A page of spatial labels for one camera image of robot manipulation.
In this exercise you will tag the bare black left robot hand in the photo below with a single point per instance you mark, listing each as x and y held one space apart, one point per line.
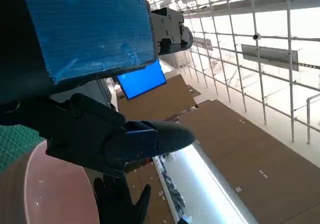
75 33

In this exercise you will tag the grey ceiling light fixture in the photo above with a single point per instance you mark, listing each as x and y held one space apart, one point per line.
270 56

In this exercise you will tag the monitor with blue screen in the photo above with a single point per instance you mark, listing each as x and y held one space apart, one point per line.
142 80

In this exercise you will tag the brown wooden wall panel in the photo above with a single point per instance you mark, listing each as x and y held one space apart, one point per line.
250 159

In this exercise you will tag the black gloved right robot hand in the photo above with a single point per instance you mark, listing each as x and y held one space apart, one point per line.
117 204

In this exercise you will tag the pink bowl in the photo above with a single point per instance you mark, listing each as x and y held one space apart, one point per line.
50 196

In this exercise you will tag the white dome security camera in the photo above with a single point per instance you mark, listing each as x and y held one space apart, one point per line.
256 36

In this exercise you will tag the green cutting mat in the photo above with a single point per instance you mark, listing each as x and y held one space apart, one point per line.
15 141

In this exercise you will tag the brown wooden door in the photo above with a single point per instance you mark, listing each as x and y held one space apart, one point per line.
170 101

